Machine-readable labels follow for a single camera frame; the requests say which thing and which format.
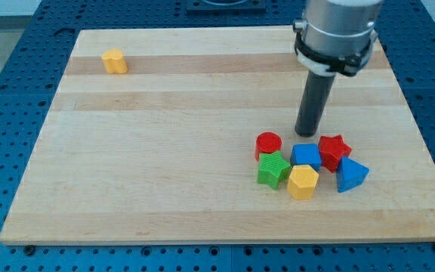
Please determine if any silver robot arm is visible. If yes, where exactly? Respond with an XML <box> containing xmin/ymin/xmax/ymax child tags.
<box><xmin>294</xmin><ymin>0</ymin><xmax>383</xmax><ymax>77</ymax></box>

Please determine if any red cylinder block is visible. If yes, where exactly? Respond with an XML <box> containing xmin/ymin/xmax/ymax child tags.
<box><xmin>255</xmin><ymin>131</ymin><xmax>282</xmax><ymax>161</ymax></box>

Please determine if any green star block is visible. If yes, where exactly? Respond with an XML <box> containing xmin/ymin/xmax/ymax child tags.
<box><xmin>257</xmin><ymin>150</ymin><xmax>291</xmax><ymax>190</ymax></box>

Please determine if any wooden board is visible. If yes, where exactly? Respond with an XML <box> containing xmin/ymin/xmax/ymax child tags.
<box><xmin>0</xmin><ymin>26</ymin><xmax>435</xmax><ymax>246</ymax></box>

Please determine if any blue cube block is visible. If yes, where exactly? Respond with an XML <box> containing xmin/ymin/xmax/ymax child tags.
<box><xmin>290</xmin><ymin>144</ymin><xmax>322</xmax><ymax>172</ymax></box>

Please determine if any yellow hexagon block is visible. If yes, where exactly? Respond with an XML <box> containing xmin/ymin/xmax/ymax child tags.
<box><xmin>286</xmin><ymin>165</ymin><xmax>319</xmax><ymax>200</ymax></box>

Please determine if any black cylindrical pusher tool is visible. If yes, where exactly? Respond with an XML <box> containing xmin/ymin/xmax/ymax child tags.
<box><xmin>295</xmin><ymin>71</ymin><xmax>335</xmax><ymax>137</ymax></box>

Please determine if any red star block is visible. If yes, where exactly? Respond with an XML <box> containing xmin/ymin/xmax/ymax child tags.
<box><xmin>318</xmin><ymin>134</ymin><xmax>352</xmax><ymax>172</ymax></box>

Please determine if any yellow heart block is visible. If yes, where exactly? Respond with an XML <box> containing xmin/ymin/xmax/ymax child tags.
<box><xmin>101</xmin><ymin>48</ymin><xmax>128</xmax><ymax>74</ymax></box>

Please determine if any blue triangle block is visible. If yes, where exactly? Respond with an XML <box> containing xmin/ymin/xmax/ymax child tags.
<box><xmin>336</xmin><ymin>156</ymin><xmax>369</xmax><ymax>193</ymax></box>

